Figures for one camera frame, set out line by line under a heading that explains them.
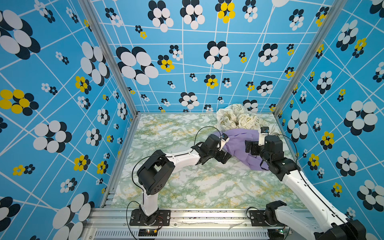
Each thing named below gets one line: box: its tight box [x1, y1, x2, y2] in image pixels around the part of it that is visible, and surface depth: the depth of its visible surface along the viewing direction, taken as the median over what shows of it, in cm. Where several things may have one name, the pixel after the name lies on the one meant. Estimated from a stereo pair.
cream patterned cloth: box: [216, 103, 281, 135], surface depth 101 cm
